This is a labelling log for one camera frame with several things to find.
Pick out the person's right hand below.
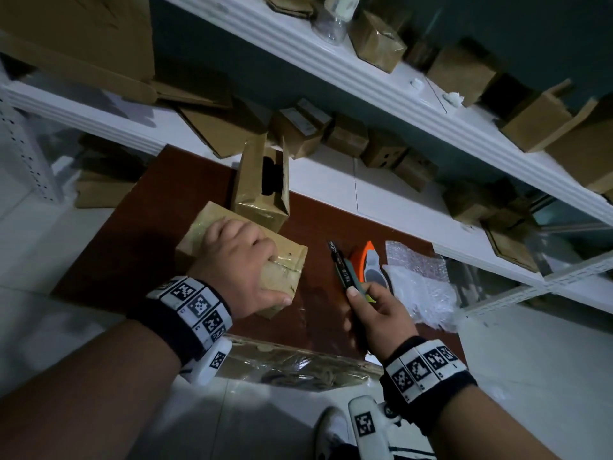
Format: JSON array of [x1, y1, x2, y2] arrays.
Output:
[[344, 282, 420, 362]]

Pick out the person's left hand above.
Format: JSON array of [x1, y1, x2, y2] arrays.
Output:
[[186, 217, 294, 321]]

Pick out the taped cardboard parcel box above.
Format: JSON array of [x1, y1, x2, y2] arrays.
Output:
[[174, 201, 309, 321]]

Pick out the dark green utility knife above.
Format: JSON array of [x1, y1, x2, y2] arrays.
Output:
[[328, 240, 377, 307]]

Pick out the orange tape dispenser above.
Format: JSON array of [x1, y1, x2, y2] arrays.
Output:
[[348, 240, 395, 295]]

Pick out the person's right forearm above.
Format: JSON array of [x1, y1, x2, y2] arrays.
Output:
[[428, 383, 561, 460]]

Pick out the person's left forearm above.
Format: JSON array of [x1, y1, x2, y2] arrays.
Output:
[[0, 320, 185, 460]]

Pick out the plastic bottle with white label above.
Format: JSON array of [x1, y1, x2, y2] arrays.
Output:
[[312, 0, 363, 46]]

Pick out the clear bubble wrap sheet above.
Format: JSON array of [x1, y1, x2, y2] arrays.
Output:
[[382, 264, 463, 334], [385, 240, 449, 283]]

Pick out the open cardboard box with cutout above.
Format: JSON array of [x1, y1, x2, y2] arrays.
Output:
[[231, 132, 292, 234]]

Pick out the reddish brown wooden board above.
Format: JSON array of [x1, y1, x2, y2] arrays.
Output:
[[50, 144, 468, 365]]

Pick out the plastic wrapped cardboard base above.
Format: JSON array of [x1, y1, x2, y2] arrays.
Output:
[[215, 332, 384, 392]]

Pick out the white shoe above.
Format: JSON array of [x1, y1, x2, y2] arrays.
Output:
[[314, 406, 355, 460]]

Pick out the white metal storage rack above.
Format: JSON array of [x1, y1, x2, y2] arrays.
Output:
[[462, 251, 613, 318], [0, 0, 613, 302]]

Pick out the folded flat cardboard carton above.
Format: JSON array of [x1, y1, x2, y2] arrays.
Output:
[[151, 57, 236, 111]]

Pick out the small folded cardboard piece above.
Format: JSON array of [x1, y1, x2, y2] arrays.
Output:
[[261, 0, 317, 20]]

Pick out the large flat cardboard sheet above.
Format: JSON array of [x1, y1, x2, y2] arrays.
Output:
[[0, 0, 159, 106]]

